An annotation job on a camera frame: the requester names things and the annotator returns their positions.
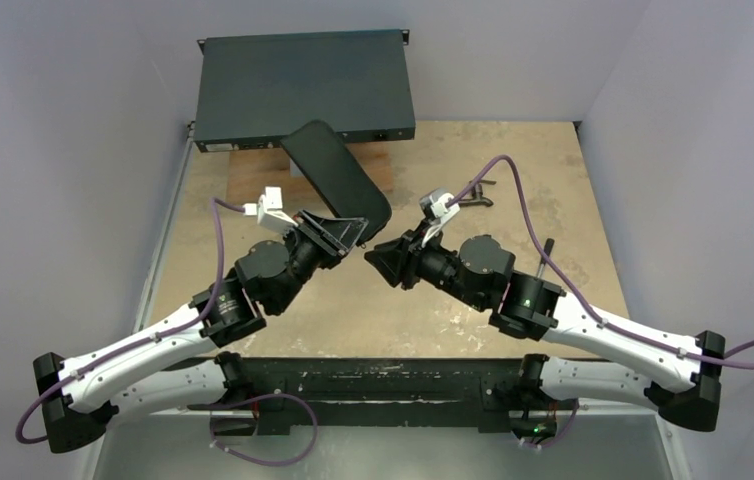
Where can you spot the dark green rack device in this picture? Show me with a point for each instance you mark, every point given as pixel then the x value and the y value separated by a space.
pixel 256 89

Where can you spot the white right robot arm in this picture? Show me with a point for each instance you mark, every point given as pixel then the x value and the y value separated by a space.
pixel 678 376

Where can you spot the black zippered tool case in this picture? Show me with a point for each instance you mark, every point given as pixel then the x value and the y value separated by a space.
pixel 335 174

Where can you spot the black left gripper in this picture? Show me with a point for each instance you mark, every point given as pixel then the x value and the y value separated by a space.
pixel 332 237

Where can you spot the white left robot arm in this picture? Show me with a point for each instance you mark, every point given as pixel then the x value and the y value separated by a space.
pixel 80 397

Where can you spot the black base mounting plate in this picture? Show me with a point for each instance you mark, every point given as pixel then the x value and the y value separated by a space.
pixel 487 394

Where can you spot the dark metal pipe fitting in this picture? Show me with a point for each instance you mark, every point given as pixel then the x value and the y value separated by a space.
pixel 476 197

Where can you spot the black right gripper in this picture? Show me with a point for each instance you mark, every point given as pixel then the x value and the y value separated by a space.
pixel 406 259

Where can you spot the wooden board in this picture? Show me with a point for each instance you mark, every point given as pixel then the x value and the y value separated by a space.
pixel 250 172

